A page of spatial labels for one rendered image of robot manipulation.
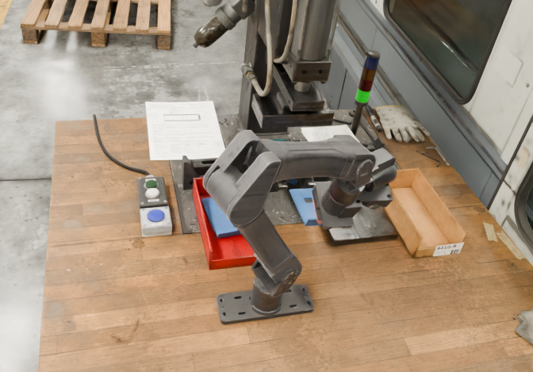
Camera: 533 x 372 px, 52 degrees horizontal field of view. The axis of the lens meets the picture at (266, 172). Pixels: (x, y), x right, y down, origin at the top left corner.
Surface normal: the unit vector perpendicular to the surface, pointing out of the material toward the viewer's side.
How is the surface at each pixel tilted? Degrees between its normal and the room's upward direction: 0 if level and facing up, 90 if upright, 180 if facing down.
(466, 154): 90
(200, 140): 0
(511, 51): 90
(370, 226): 0
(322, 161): 87
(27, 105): 0
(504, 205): 90
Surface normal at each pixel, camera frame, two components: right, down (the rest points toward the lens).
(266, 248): 0.48, 0.61
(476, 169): -0.98, 0.03
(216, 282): 0.11, -0.78
